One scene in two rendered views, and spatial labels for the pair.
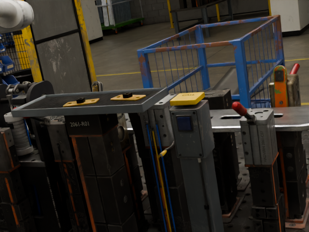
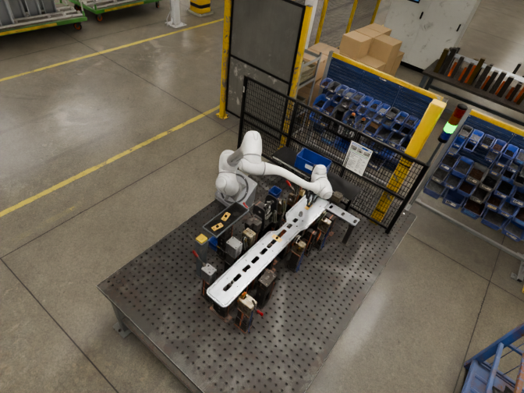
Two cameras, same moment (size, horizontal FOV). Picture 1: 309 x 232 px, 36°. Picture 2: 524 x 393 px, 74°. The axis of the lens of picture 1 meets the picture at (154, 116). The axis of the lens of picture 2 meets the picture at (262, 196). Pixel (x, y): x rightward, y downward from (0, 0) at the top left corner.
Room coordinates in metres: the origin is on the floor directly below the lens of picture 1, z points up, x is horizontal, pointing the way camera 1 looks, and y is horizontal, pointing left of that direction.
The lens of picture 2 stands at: (1.43, -1.54, 3.12)
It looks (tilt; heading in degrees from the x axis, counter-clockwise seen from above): 44 degrees down; 93
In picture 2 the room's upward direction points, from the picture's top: 10 degrees clockwise
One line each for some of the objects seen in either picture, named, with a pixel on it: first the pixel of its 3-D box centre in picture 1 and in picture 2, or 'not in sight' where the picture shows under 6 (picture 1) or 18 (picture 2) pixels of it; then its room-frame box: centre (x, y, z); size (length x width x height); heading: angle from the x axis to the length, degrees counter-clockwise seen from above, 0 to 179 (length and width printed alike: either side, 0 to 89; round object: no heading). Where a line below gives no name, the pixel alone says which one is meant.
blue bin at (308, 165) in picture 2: not in sight; (313, 163); (1.72, 1.11, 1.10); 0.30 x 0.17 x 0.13; 157
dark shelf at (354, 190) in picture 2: not in sight; (315, 171); (1.76, 1.09, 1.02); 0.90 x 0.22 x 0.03; 152
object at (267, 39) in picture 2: not in sight; (258, 72); (0.87, 2.98, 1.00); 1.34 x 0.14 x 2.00; 152
